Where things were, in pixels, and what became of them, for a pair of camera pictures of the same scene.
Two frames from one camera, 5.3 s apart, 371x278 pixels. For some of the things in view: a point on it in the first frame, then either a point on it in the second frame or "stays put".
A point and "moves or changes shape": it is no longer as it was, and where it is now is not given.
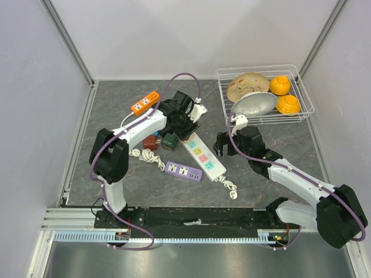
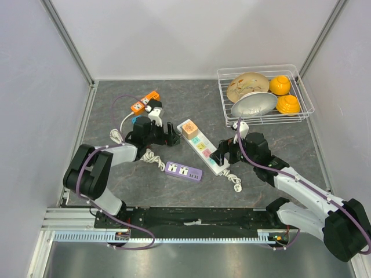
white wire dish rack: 264,94 stays put
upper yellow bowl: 280,85 stays put
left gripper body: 184,123 to 156,135
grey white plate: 254,103 stays put
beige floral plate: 244,83 stays put
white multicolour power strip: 205,158 moves or changes shape
